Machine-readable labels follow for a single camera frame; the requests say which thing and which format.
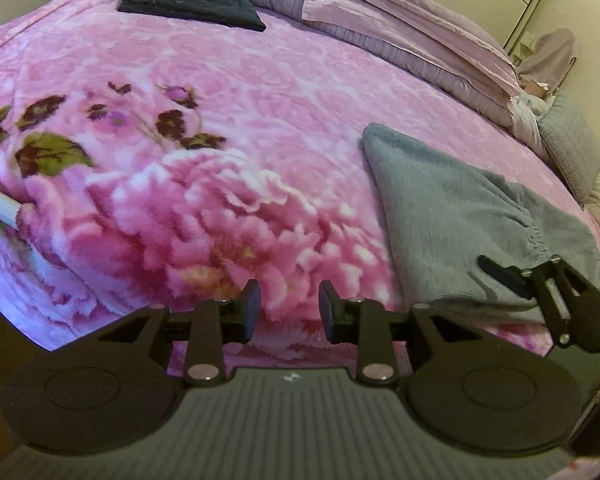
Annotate white blanket label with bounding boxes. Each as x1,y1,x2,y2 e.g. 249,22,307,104
0,192,22,230

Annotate grey sweatpants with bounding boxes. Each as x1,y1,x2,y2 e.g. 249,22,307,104
362,124,600,324

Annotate folded dark blue jeans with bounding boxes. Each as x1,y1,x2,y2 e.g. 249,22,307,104
117,0,266,32

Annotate pink floral fleece blanket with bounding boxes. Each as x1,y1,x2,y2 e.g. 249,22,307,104
0,0,600,367

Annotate hanging lilac garment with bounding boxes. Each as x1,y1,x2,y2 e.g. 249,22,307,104
517,28,580,93

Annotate grey checked cushion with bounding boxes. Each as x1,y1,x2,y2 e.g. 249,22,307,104
539,93,600,204

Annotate folded lilac bed sheets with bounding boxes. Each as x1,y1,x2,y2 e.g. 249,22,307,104
302,0,520,129

